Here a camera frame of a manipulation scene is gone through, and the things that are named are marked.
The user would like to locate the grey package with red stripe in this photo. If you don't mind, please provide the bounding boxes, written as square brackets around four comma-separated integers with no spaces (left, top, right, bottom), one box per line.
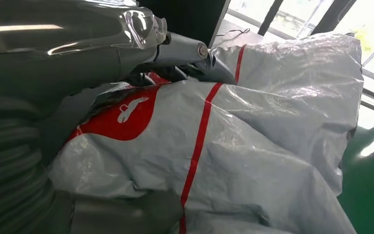
[48,32,365,234]

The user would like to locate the black weighing device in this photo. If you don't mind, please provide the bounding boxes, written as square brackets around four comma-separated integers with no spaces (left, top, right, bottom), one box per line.
[138,0,231,48]

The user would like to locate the black power cable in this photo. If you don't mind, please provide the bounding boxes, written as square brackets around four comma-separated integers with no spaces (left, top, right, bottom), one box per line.
[217,27,251,37]

